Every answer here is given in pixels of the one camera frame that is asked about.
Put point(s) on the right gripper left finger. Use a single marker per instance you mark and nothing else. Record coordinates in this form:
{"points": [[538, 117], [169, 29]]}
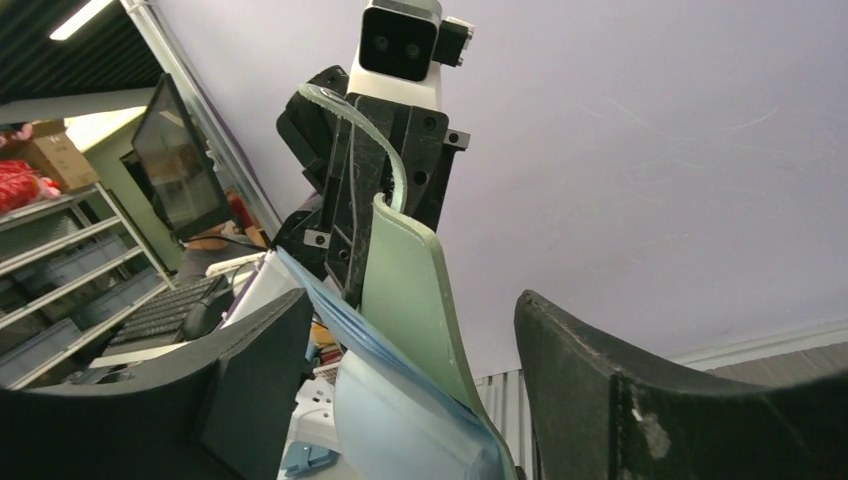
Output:
{"points": [[166, 397]]}

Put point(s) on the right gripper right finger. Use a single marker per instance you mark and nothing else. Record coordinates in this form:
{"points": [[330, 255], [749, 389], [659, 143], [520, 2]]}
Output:
{"points": [[603, 408]]}

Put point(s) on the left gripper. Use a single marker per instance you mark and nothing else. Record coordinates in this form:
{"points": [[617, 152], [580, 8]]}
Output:
{"points": [[347, 167]]}

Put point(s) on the green card holder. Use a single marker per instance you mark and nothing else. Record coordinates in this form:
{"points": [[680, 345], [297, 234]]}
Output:
{"points": [[406, 405]]}

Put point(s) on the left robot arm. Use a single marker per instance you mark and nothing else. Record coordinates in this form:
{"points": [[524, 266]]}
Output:
{"points": [[278, 278]]}

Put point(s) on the black keyboard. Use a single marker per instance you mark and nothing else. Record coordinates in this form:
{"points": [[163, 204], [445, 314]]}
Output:
{"points": [[166, 312]]}

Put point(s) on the black monitor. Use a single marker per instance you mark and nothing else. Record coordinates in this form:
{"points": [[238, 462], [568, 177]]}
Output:
{"points": [[187, 195]]}

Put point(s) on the metal shelf rack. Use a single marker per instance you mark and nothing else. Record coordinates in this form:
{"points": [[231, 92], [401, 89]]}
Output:
{"points": [[73, 268]]}

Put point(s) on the cardboard box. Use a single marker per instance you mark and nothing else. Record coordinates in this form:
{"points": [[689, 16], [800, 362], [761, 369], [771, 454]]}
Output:
{"points": [[51, 151]]}

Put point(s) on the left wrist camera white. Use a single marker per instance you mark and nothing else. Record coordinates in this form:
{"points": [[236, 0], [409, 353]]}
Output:
{"points": [[401, 49]]}

